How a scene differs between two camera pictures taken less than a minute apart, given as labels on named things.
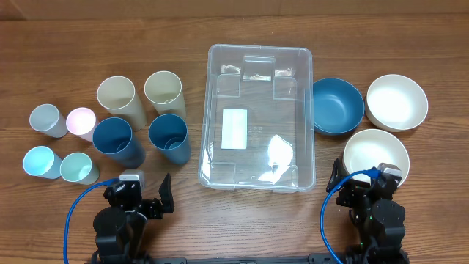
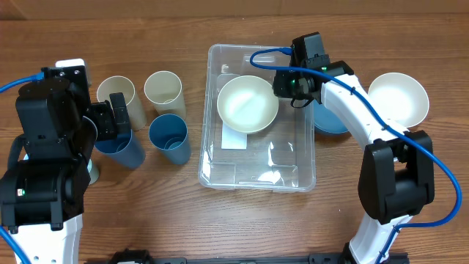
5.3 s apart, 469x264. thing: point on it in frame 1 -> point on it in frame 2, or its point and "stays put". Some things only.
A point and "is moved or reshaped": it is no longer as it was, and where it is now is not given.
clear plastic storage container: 259,124 stays put
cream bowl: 366,149 is moved or reshaped
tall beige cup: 165,91 stays put
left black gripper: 157,210 -> 109,127
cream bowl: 396,103 stays put
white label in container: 234,129 stays put
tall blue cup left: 114,138 stays put
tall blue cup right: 169,133 stays put
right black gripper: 352,190 -> 279,87
